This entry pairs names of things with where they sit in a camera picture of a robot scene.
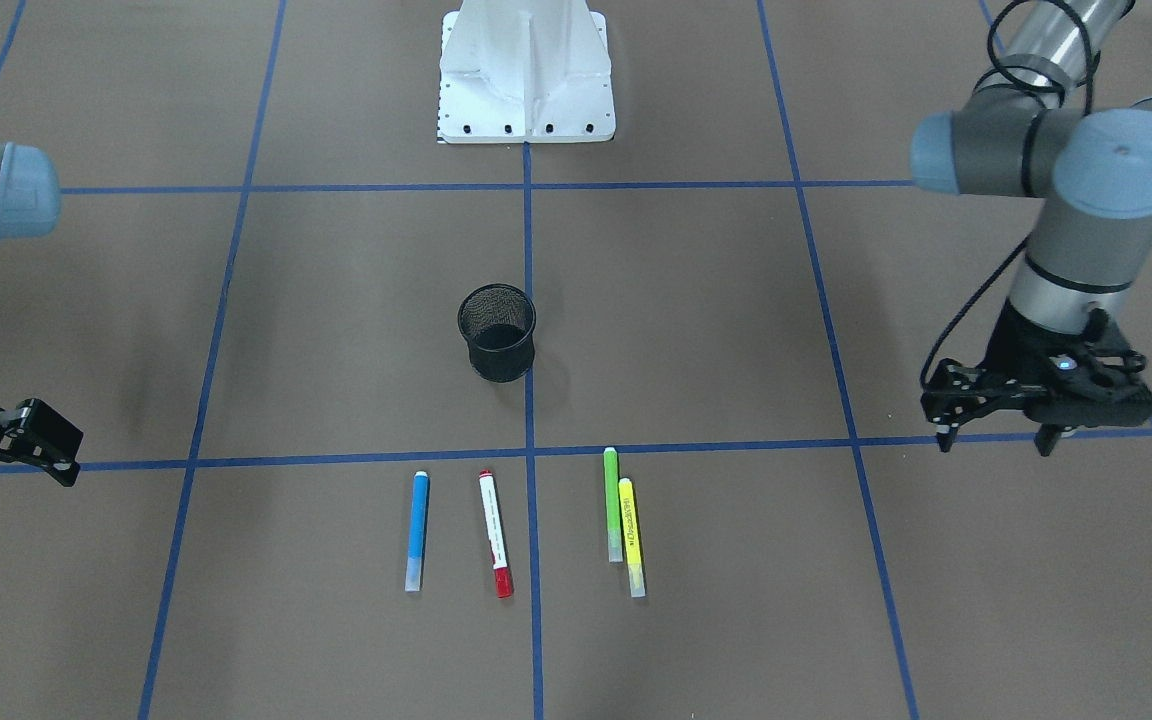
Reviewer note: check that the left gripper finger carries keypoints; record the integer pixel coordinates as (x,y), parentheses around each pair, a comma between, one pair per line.
(956,394)
(1049,435)

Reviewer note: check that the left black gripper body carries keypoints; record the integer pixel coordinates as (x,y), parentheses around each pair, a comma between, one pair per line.
(1019,340)

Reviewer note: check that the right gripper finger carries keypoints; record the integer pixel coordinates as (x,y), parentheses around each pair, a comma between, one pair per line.
(35,434)

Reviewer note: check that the green highlighter pen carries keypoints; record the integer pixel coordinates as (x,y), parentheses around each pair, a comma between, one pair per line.
(611,488)

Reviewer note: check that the yellow highlighter pen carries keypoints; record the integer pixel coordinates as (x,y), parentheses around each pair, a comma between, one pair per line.
(631,539)

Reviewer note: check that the blue marker pen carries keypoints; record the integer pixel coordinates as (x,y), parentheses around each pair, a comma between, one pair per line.
(416,541)

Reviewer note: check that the red marker pen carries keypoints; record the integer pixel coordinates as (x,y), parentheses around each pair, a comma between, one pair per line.
(501,571)

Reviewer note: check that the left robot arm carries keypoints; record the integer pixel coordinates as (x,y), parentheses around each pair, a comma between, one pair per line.
(1030,130)

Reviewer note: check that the black mesh pen cup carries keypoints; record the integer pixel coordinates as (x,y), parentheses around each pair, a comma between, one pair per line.
(497,322)

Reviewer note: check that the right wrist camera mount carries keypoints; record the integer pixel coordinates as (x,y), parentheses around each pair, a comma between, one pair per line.
(1091,386)

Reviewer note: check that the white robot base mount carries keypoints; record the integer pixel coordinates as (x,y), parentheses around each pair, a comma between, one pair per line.
(525,72)

